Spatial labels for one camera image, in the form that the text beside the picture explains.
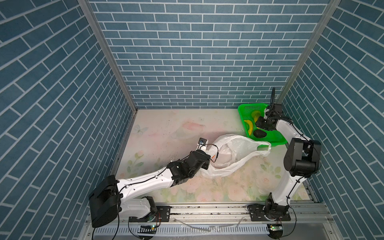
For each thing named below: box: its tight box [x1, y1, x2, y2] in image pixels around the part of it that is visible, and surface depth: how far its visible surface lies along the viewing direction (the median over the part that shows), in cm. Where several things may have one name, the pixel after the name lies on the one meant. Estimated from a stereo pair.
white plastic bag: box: [200, 134, 272, 178], surface depth 82 cm
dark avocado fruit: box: [253, 129, 267, 138], surface depth 103 cm
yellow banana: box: [244, 120, 253, 136], surface depth 107 cm
